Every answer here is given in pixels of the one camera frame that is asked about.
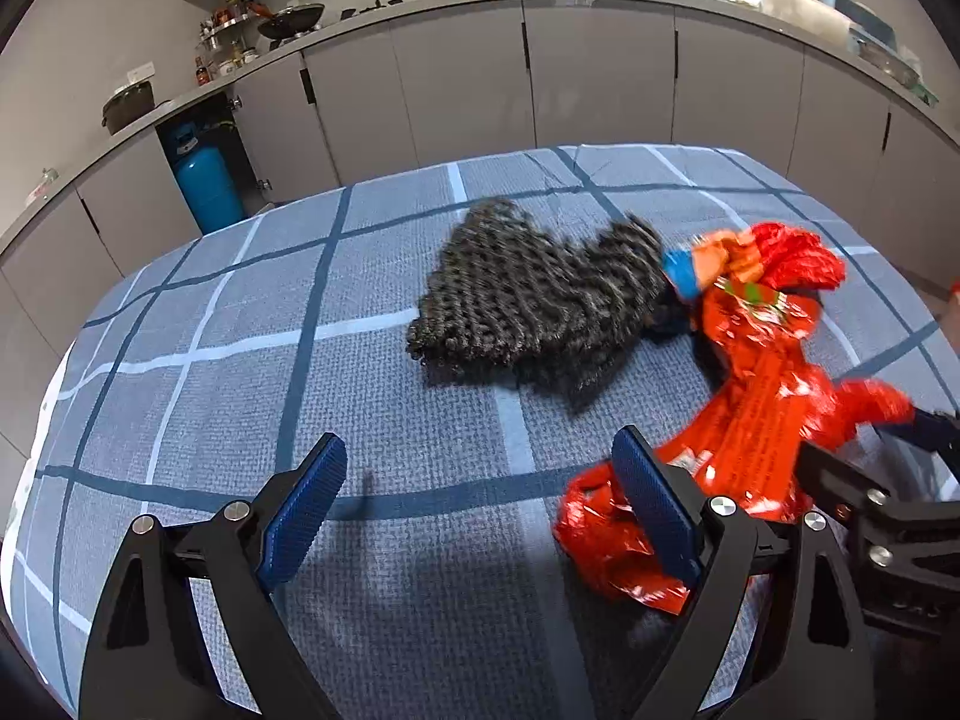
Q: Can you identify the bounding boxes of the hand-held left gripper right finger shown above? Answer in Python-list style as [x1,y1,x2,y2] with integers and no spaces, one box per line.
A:
[611,425,878,720]

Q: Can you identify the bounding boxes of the gas stove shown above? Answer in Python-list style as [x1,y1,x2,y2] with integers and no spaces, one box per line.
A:
[266,0,406,42]

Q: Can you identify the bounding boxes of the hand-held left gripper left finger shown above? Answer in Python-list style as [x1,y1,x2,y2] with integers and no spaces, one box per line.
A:
[79,433,350,720]

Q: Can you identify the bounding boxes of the blue plaid tablecloth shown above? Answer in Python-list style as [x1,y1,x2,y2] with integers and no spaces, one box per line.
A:
[0,142,960,720]

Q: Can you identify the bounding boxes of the white plastic basin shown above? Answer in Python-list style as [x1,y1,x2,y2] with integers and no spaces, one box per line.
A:
[759,0,848,31]

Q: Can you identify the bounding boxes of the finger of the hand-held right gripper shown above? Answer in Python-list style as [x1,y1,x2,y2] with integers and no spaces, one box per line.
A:
[799,442,960,541]
[874,406,960,460]

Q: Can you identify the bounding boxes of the dark grey knitted cloth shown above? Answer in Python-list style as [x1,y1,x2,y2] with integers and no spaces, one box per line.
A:
[405,197,672,415]

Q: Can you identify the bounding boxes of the green dish tray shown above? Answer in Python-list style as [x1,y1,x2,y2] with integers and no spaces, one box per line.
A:
[847,22,942,106]

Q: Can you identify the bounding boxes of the grey base cabinets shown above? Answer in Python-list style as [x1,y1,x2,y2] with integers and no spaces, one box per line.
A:
[0,0,960,481]

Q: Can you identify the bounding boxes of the small blue gas cylinder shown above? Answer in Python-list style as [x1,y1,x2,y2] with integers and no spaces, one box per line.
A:
[166,120,245,235]

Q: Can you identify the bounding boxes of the blue dish box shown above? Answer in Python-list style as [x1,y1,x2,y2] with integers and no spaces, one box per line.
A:
[817,0,897,38]

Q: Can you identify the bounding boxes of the metal spice rack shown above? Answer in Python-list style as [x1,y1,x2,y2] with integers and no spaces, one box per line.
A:
[196,0,263,72]

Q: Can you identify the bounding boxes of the dark cooking pot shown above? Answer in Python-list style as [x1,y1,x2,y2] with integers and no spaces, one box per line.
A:
[101,80,156,137]

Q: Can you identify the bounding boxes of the metal basin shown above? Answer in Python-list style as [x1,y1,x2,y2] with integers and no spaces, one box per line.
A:
[855,37,920,83]

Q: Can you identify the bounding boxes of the black wok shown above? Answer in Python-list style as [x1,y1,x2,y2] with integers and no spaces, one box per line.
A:
[257,4,326,41]

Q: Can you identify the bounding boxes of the red snack wrapper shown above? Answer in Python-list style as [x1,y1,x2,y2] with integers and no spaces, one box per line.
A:
[553,221,916,617]

